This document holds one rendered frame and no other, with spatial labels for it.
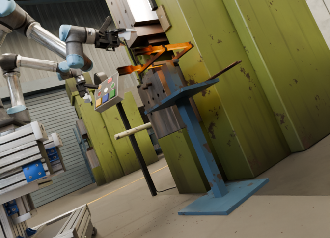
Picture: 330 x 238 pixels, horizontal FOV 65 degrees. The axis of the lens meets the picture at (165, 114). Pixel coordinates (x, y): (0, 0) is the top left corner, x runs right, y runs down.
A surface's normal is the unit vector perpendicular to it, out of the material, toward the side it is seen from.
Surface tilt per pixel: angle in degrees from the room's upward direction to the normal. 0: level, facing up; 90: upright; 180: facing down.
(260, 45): 90
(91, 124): 90
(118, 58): 90
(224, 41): 90
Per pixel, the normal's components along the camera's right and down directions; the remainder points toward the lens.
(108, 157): 0.33, -0.23
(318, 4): -0.81, 0.29
